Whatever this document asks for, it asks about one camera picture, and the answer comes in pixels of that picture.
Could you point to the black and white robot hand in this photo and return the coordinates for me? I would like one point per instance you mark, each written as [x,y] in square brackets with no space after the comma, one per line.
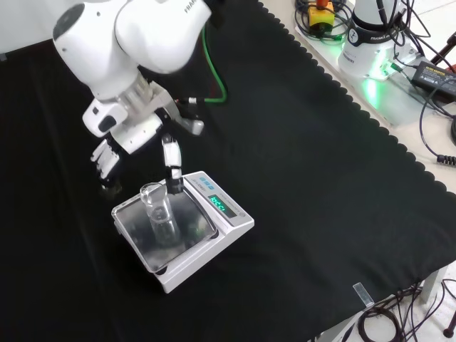
[137,133]

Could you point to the small clear glass beaker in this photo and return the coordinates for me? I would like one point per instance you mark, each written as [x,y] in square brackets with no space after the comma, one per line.
[160,213]

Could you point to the white electronic balance steel pan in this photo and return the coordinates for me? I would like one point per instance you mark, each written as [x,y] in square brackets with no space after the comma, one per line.
[228,221]

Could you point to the black bench cloth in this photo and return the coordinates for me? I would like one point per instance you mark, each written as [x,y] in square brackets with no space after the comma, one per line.
[303,185]

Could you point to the yellow stop button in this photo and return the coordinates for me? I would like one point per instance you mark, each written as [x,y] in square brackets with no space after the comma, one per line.
[320,12]

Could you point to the pale board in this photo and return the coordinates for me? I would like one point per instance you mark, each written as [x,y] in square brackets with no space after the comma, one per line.
[399,117]

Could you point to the clear tape strip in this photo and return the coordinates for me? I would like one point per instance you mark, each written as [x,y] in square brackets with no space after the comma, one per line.
[363,295]

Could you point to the black power adapter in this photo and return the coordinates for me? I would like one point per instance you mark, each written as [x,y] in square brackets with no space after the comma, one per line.
[436,76]

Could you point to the black tripod with red joints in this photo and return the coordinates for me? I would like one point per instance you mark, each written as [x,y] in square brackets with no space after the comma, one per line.
[443,53]

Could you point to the grey table leg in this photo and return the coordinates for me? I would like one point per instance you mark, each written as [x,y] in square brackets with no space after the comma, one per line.
[432,286]

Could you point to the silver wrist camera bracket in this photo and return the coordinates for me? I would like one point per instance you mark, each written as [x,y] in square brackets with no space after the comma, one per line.
[171,107]

